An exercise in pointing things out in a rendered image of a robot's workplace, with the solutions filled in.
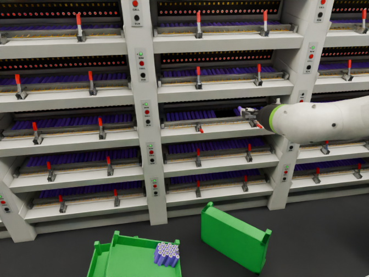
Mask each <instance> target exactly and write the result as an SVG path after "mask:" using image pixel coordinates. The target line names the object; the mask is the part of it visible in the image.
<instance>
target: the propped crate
mask: <svg viewBox="0 0 369 277"><path fill-rule="evenodd" d="M162 242H164V241H157V240H149V239H142V238H137V237H129V236H122V235H119V231H115V232H114V235H113V238H112V241H111V244H110V250H109V254H108V260H107V264H106V268H105V273H104V277H182V276H181V267H180V259H178V261H177V263H176V265H175V267H174V268H173V267H171V265H168V267H165V266H164V264H162V265H161V266H158V265H157V264H155V263H154V252H155V249H156V247H157V245H158V243H162ZM164 243H165V244H168V243H171V244H172V245H178V246H179V244H180V241H179V240H175V242H174V243H172V242H164Z"/></svg>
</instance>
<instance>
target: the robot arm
mask: <svg viewBox="0 0 369 277"><path fill-rule="evenodd" d="M241 116H242V118H244V119H246V120H250V118H253V119H254V120H257V121H258V122H259V124H260V125H261V126H263V127H264V128H265V129H266V130H268V131H270V132H274V133H275V134H276V135H278V134H279V135H282V136H284V137H285V138H286V139H287V140H289V141H290V142H293V143H296V144H300V145H305V144H310V143H314V142H320V141H328V140H353V139H358V138H361V137H366V136H369V96H365V97H360V98H354V99H347V100H343V101H337V102H328V103H309V102H301V103H296V104H284V103H280V98H277V99H276V103H273V104H271V105H269V106H264V107H263V108H261V109H260V110H257V109H256V110H254V109H251V108H246V109H243V108H241Z"/></svg>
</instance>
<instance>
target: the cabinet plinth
mask: <svg viewBox="0 0 369 277"><path fill-rule="evenodd" d="M363 193H369V184H358V185H350V186H341V187H331V188H326V189H317V190H307V191H298V192H289V193H288V197H287V201H286V203H292V202H300V201H309V200H318V199H323V198H332V197H340V196H349V195H358V194H363ZM267 200H268V199H267V198H266V196H256V197H247V198H238V199H233V200H224V201H215V202H212V203H213V207H214V208H216V209H219V210H221V211H226V210H234V209H243V208H251V207H261V206H266V205H267ZM207 204H208V202H205V203H196V204H187V205H182V206H173V207H167V208H166V211H167V218H172V217H180V216H185V215H194V214H201V210H202V209H203V208H204V207H205V206H206V205H207ZM146 220H150V217H149V210H148V209H145V210H136V211H130V212H121V213H112V214H103V215H94V216H89V217H79V218H70V219H61V220H52V221H43V222H38V223H37V224H36V226H35V229H36V232H37V234H43V233H48V232H57V231H65V230H74V229H83V228H92V227H97V226H106V225H114V224H123V223H131V222H137V221H146Z"/></svg>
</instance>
